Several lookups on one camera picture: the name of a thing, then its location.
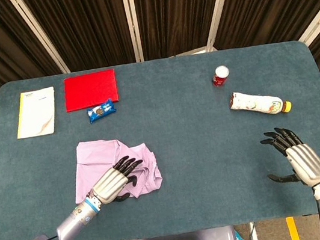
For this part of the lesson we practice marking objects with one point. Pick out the red flat board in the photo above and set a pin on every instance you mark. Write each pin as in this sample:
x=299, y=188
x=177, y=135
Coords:
x=91, y=89

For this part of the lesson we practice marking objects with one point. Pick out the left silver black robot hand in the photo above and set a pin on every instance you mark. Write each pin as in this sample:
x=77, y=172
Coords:
x=109, y=184

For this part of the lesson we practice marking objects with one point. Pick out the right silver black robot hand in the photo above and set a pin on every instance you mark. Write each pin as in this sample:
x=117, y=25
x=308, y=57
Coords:
x=307, y=163

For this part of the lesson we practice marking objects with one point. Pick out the white screen foot bar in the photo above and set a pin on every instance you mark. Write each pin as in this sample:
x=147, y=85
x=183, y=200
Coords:
x=197, y=50

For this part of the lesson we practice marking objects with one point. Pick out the red tin can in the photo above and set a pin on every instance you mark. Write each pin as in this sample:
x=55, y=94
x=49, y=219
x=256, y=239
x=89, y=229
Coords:
x=220, y=78

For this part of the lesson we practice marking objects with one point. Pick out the white screen frame post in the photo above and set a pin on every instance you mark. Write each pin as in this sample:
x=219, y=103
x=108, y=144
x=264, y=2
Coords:
x=39, y=32
x=220, y=4
x=319, y=21
x=130, y=18

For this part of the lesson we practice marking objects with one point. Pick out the lavender t-shirt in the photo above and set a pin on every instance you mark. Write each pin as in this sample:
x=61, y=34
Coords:
x=99, y=160

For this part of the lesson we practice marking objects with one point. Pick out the teal felt table cover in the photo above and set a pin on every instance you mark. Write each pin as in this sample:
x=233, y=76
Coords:
x=196, y=135

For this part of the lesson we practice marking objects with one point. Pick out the blue cookie packet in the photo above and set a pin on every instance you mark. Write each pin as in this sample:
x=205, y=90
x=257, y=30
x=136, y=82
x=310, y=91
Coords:
x=101, y=111

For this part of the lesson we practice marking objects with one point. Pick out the yellow-spined paper notebook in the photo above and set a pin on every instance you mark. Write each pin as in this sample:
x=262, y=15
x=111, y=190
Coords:
x=35, y=112

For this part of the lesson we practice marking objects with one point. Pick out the white table leg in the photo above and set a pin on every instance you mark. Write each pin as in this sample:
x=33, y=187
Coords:
x=254, y=237

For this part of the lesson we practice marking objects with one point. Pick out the yellow floor tape strip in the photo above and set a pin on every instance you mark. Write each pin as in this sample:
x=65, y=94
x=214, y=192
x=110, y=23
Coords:
x=293, y=231

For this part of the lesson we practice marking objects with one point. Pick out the white snack tube package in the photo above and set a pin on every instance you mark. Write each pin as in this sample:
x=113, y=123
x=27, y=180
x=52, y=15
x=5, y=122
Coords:
x=255, y=103

